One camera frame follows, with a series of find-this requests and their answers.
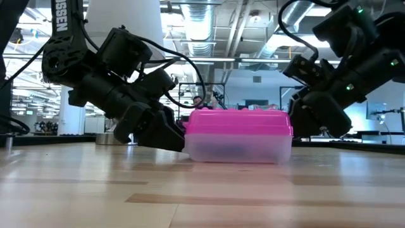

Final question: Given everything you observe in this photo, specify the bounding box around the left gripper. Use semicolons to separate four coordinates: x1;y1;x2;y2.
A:
67;72;186;153

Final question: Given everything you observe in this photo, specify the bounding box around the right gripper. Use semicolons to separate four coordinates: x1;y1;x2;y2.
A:
287;47;405;139

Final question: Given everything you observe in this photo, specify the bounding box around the clear box with pink lid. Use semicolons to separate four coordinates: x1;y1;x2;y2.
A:
183;107;294;165

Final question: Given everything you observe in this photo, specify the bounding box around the person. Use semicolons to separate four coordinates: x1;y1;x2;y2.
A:
192;95;205;110

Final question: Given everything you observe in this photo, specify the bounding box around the white cabinet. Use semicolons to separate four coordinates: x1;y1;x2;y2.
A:
84;117;106;134

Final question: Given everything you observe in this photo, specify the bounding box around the white building column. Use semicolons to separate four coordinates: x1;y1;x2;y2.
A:
58;85;88;136

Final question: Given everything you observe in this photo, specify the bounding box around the white shade silver table lamp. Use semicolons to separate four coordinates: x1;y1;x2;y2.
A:
84;0;166;146

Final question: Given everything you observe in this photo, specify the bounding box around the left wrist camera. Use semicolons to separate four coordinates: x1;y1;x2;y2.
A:
131;67;177;101

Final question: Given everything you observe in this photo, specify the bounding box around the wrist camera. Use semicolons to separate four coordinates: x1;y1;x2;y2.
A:
282;54;325;87
131;67;177;101

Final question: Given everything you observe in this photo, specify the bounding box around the black left wrist camera cable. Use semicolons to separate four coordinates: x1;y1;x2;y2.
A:
135;34;208;110

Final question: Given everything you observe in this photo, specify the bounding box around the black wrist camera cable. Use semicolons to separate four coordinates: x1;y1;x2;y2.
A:
277;0;320;61
135;34;208;110

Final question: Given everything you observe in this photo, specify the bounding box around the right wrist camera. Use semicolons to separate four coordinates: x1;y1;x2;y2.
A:
282;54;325;87

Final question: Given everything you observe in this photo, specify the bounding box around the black frame stand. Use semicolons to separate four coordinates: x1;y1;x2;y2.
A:
178;82;226;111

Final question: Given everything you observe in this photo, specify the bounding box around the grey wall monitor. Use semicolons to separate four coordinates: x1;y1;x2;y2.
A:
366;101;387;121

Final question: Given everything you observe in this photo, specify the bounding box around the silver ventilation duct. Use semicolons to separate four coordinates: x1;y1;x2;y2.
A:
252;0;320;61
180;0;219;105

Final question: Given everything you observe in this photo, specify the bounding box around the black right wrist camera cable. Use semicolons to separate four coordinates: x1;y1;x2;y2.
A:
277;0;320;61

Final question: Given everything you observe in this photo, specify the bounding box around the thin black cable loop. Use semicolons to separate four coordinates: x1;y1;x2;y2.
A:
0;111;32;136

